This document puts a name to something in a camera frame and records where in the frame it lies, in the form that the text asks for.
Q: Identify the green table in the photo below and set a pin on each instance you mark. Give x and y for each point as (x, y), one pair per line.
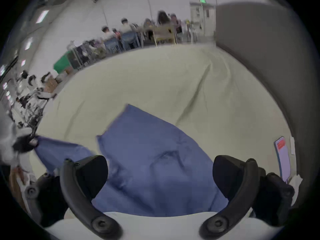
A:
(62, 62)

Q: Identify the group of people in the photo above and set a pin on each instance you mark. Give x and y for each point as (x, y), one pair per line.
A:
(145, 31)
(32, 96)

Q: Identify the grey padded headboard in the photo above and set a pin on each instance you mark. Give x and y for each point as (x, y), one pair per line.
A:
(265, 49)

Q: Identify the white card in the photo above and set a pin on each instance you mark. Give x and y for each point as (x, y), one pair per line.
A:
(292, 145)

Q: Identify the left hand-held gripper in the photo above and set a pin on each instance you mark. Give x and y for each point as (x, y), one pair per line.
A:
(5, 141)

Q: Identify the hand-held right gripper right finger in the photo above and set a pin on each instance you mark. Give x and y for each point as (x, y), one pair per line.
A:
(246, 189)

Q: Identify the blue shirt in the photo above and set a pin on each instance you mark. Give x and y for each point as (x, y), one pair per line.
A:
(155, 164)

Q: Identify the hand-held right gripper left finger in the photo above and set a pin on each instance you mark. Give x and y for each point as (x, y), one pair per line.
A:
(75, 189)

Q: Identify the person's left hand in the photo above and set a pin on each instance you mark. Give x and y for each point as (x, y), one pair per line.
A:
(18, 181)

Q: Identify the phone with red label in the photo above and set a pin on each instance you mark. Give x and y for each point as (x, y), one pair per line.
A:
(284, 159)

